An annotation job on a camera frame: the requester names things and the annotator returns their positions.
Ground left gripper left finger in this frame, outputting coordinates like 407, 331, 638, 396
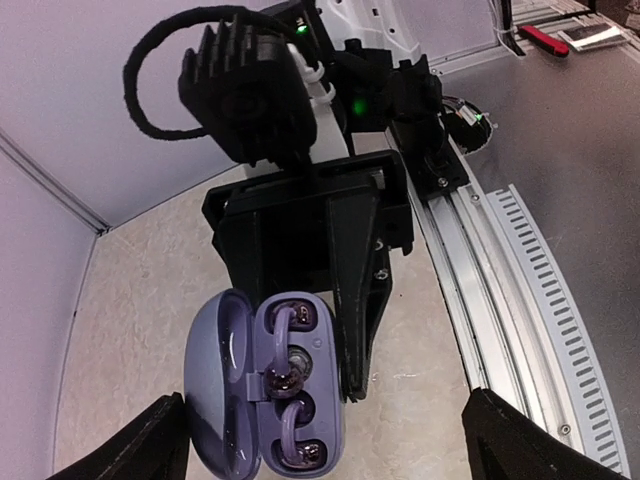
50, 392, 190, 480

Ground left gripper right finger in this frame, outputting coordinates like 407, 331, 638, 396
462, 388, 623, 480

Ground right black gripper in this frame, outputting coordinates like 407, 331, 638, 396
202, 150, 414, 403

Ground blue-grey earbud charging case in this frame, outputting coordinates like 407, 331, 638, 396
184, 289, 345, 479

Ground purple earbud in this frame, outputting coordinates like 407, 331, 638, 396
263, 300, 317, 400
278, 399, 324, 470

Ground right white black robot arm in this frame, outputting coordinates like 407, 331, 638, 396
201, 1, 441, 402

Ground red black tool outside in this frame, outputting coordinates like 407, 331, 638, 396
517, 25, 570, 58

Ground front aluminium rail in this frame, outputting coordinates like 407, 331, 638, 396
414, 184, 631, 476

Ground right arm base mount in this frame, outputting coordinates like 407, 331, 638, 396
390, 95, 497, 202

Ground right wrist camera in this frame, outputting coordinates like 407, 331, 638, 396
178, 12, 349, 171

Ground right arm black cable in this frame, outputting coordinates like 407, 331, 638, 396
122, 5, 296, 142

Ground right aluminium frame post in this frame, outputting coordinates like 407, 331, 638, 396
1, 129, 111, 236

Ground white cable bundle outside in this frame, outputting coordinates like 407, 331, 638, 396
492, 0, 526, 59

